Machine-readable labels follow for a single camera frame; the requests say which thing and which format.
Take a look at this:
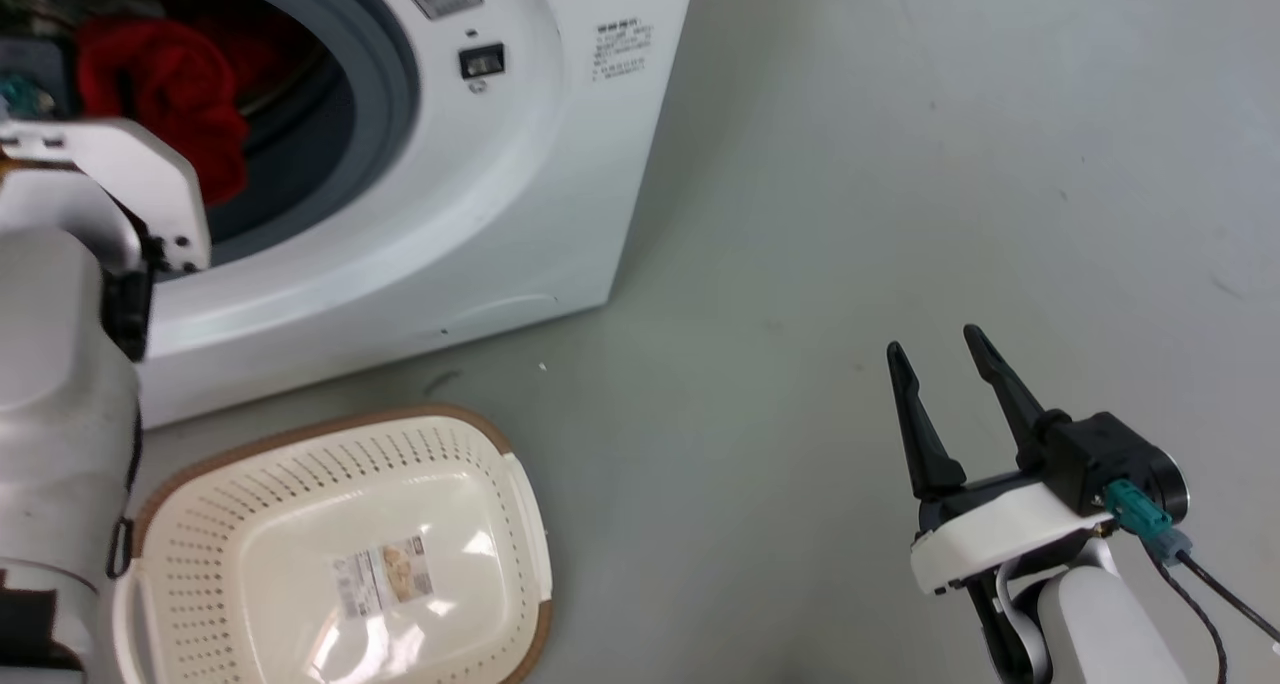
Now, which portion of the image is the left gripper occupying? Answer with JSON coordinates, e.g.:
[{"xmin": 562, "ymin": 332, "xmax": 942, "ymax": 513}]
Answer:
[{"xmin": 0, "ymin": 38, "xmax": 76, "ymax": 125}]

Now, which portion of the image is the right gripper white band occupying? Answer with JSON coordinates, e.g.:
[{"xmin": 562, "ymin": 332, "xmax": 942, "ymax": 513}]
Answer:
[{"xmin": 886, "ymin": 324, "xmax": 1190, "ymax": 597}]

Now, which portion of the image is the red fluffy garment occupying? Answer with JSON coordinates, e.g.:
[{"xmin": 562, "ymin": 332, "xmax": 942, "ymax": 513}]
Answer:
[{"xmin": 76, "ymin": 16, "xmax": 251, "ymax": 209}]

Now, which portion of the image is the white front-load washing machine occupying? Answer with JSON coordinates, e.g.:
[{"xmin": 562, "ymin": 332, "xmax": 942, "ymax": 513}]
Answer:
[{"xmin": 0, "ymin": 0, "xmax": 701, "ymax": 429}]

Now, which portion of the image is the cream perforated laundry basket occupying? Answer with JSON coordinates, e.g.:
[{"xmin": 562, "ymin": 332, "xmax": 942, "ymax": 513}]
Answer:
[{"xmin": 112, "ymin": 405, "xmax": 554, "ymax": 684}]

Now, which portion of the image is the paper label in basket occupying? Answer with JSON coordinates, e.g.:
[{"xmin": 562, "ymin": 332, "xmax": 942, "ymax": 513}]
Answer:
[{"xmin": 334, "ymin": 535, "xmax": 435, "ymax": 619}]

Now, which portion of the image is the black cable with teal plug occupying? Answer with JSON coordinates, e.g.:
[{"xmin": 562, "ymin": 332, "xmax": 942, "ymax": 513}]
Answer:
[{"xmin": 1103, "ymin": 479, "xmax": 1280, "ymax": 684}]

